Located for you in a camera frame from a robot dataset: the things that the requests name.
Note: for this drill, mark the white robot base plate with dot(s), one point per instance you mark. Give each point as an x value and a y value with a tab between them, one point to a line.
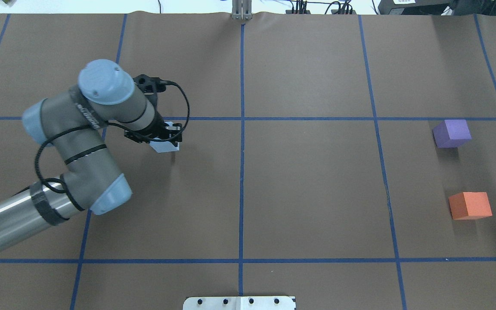
240	303

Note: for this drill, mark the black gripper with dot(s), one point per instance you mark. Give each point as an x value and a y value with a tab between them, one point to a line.
160	128

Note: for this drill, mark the light blue foam block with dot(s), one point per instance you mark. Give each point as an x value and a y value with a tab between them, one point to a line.
169	146

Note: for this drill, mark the orange foam block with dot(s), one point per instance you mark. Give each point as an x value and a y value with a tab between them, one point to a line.
469	206

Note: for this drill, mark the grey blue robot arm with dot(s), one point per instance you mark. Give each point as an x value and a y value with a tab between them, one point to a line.
75	170

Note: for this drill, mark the black device on desk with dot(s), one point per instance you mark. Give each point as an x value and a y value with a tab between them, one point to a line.
437	7

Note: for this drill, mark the purple foam block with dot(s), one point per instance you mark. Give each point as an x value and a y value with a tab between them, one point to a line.
451	133

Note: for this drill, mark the aluminium frame post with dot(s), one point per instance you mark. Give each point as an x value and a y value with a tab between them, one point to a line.
242	10

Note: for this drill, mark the black power strip with cables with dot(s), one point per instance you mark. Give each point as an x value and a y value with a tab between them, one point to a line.
306	7

